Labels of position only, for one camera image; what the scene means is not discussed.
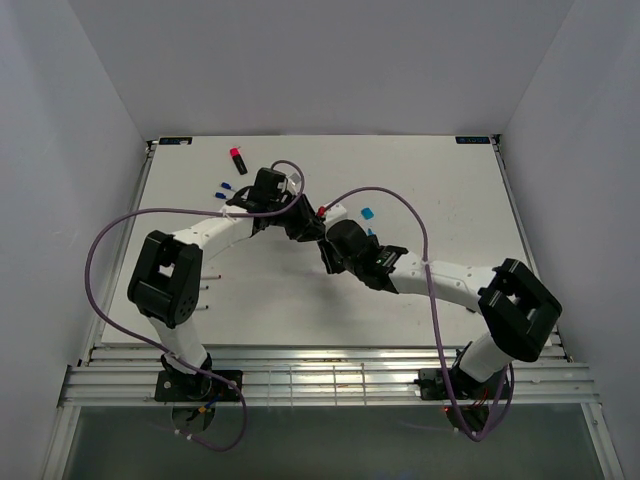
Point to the blue corner label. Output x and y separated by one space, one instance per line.
472 140
178 141

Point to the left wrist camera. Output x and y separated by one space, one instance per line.
270 191

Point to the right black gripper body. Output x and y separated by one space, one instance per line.
335 262

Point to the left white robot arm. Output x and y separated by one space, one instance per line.
166 278

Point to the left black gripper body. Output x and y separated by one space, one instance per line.
295 221

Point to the aluminium frame rail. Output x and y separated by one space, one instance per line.
314 377

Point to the left blue corner label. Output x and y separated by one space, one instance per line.
178 141

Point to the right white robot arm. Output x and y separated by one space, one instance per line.
519 311

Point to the pink cap highlighter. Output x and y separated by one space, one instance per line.
238 161

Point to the right blue corner label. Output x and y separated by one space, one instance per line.
472 140

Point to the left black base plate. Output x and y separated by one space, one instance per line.
176 386

